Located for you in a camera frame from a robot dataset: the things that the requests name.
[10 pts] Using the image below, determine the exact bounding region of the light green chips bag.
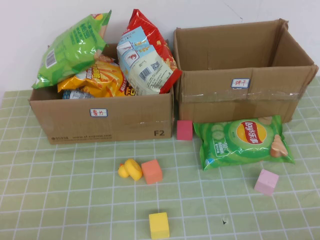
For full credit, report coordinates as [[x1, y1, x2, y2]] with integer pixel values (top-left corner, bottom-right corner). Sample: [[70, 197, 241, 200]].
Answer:
[[31, 9, 113, 90]]

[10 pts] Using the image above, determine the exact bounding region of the taped empty cardboard box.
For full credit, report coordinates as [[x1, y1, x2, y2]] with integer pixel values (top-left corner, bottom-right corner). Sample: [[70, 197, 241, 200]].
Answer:
[[172, 18, 320, 125]]

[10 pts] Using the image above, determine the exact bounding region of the red foam cube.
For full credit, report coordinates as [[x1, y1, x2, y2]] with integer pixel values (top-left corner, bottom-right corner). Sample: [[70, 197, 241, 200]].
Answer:
[[176, 119, 194, 141]]

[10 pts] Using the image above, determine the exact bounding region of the red shrimp snack bag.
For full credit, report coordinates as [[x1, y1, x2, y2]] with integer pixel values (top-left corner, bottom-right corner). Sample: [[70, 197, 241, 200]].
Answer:
[[116, 8, 183, 97]]

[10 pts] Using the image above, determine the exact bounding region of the green checkered tablecloth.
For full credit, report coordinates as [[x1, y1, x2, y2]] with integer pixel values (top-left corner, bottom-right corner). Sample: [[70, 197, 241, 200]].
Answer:
[[0, 74, 320, 240]]

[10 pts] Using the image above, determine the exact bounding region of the pink foam cube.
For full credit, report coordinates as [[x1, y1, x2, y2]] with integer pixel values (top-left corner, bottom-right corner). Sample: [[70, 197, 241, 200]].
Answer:
[[253, 168, 280, 197]]

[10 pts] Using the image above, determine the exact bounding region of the white label on taped box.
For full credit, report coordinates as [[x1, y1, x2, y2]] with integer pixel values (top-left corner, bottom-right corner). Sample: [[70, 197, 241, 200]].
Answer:
[[230, 78, 251, 89]]

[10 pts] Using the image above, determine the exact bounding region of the dark green Lay's chips bag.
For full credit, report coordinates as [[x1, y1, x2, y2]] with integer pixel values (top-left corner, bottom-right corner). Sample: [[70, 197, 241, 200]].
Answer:
[[192, 114, 296, 172]]

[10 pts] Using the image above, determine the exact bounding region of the yellow rubber duck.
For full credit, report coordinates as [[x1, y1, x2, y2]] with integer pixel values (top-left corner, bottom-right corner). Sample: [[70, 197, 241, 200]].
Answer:
[[117, 158, 144, 182]]

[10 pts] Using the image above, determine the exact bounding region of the yellow foam cube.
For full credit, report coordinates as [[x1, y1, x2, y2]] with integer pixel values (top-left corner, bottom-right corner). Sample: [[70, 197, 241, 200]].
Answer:
[[148, 212, 171, 240]]

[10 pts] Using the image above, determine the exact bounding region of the white label on F2 box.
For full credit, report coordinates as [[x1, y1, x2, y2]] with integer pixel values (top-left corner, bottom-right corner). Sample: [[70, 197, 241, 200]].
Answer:
[[89, 108, 109, 118]]

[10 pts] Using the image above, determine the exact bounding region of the orange foam cube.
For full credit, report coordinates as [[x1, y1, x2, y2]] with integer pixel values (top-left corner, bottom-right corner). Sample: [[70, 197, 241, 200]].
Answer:
[[140, 159, 164, 185]]

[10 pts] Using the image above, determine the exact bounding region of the small blue white snack bag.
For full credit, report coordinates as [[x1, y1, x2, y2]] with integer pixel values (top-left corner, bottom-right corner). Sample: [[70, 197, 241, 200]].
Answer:
[[61, 88, 96, 100]]

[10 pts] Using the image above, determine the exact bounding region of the orange fries snack bag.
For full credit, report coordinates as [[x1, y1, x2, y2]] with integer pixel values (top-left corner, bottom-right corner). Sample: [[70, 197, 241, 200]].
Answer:
[[57, 55, 137, 99]]

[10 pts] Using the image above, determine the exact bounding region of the cardboard box with F2 print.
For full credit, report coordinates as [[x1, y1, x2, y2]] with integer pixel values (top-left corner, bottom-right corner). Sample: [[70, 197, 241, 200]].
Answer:
[[27, 42, 175, 146]]

